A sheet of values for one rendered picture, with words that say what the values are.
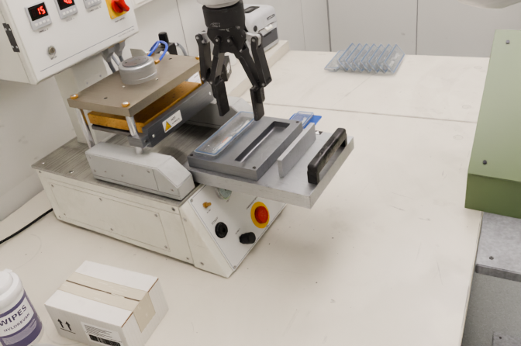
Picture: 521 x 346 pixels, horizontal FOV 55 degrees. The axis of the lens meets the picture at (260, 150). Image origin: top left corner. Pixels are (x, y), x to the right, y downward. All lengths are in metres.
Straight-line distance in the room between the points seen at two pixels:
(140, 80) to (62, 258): 0.47
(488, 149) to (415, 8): 2.33
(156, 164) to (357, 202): 0.50
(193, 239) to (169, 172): 0.15
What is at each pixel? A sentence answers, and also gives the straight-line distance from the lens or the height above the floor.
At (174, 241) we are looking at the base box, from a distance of 1.10.
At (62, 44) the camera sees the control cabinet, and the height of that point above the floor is 1.21.
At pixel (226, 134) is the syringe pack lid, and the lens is 1.05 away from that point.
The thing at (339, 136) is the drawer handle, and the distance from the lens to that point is 0.98.
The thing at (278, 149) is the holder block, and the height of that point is 0.99.
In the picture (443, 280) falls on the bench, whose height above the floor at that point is 0.75.
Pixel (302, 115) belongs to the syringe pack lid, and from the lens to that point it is 1.58.
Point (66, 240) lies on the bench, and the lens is 1.34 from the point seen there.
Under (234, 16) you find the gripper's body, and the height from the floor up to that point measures 1.26.
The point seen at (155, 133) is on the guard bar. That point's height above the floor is 1.04.
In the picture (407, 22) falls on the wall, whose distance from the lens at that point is 3.47.
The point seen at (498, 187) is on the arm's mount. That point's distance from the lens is 1.18.
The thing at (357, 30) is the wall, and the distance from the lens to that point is 3.56.
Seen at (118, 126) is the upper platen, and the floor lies 1.04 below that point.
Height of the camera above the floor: 1.50
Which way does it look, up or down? 31 degrees down
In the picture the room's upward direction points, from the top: 9 degrees counter-clockwise
